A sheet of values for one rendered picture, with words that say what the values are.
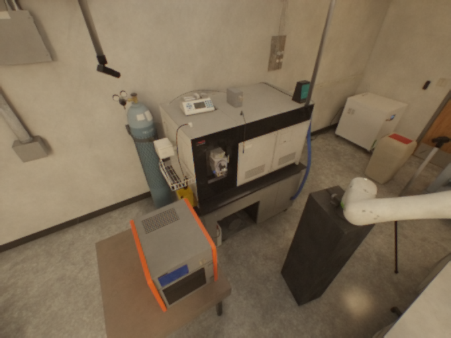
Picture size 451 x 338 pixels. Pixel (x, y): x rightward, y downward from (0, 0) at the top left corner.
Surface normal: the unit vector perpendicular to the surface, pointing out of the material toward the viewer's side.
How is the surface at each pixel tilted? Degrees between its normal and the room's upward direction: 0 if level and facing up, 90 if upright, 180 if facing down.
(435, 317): 0
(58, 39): 90
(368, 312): 0
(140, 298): 0
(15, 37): 90
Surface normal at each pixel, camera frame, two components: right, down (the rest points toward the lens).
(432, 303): 0.00, -0.77
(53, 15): 0.51, 0.55
